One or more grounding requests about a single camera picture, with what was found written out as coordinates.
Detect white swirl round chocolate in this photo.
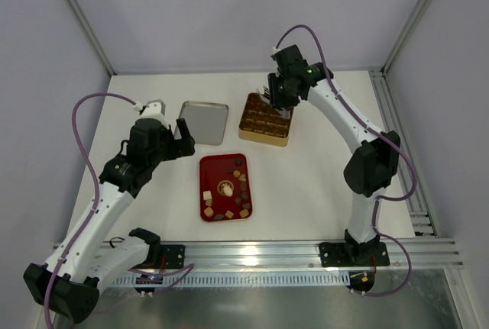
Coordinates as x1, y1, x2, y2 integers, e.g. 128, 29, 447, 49
222, 185, 233, 197

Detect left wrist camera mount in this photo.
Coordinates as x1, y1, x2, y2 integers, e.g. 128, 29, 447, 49
132, 99, 169, 129

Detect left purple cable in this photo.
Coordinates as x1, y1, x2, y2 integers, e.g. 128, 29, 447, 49
44, 92, 196, 326

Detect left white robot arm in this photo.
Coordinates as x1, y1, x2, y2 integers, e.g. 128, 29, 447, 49
23, 100, 195, 328

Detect silver metal tongs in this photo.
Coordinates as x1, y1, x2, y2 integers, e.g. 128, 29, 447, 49
256, 86, 292, 120

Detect silver tin lid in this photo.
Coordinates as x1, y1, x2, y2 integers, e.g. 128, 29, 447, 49
179, 101, 229, 146

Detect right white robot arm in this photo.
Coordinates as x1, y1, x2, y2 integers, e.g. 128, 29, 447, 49
265, 45, 400, 265

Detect gold chocolate tin box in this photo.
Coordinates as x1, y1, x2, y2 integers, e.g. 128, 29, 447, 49
238, 92, 292, 147

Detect red rectangular tray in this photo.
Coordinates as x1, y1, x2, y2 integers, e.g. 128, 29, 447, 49
199, 153, 253, 223

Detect tan square chocolate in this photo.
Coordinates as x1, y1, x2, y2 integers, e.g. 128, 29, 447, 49
204, 207, 213, 217

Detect aluminium mounting rail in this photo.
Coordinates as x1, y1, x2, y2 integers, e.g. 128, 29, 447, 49
107, 237, 463, 291

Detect white square chocolate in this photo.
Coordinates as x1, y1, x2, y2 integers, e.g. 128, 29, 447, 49
203, 191, 212, 201

